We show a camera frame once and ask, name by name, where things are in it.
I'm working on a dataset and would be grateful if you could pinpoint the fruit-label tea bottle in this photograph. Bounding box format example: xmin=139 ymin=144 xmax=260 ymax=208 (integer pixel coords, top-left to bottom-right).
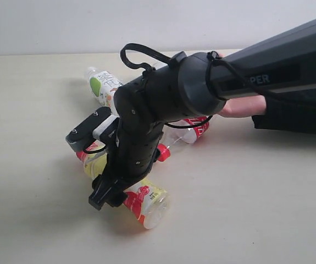
xmin=86 ymin=67 xmax=123 ymax=116

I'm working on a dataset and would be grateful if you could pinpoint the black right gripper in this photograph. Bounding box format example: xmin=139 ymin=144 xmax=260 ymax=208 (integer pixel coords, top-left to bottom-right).
xmin=88 ymin=120 xmax=158 ymax=210

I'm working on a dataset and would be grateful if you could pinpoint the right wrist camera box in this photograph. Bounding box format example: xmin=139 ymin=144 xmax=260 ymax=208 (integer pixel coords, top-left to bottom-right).
xmin=65 ymin=107 xmax=119 ymax=152

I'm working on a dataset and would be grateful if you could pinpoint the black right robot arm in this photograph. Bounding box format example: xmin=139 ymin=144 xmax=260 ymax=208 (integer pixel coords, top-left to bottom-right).
xmin=88 ymin=19 xmax=316 ymax=209

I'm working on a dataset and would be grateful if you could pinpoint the yellow red-capped drink bottle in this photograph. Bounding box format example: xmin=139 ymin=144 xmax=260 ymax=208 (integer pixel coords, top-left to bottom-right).
xmin=76 ymin=141 xmax=170 ymax=229

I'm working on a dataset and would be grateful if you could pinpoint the black sleeved forearm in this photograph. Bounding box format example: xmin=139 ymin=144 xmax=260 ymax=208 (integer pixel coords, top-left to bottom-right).
xmin=252 ymin=98 xmax=316 ymax=134

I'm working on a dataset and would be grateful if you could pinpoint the clear red-label cola bottle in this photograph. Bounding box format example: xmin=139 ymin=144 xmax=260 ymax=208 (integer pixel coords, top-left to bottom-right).
xmin=157 ymin=117 xmax=209 ymax=162

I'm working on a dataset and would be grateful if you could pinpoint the open human hand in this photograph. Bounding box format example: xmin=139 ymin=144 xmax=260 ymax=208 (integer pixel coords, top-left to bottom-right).
xmin=218 ymin=95 xmax=267 ymax=118

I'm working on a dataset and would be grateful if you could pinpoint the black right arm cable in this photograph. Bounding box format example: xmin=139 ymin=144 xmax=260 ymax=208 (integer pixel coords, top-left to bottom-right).
xmin=120 ymin=42 xmax=316 ymax=100

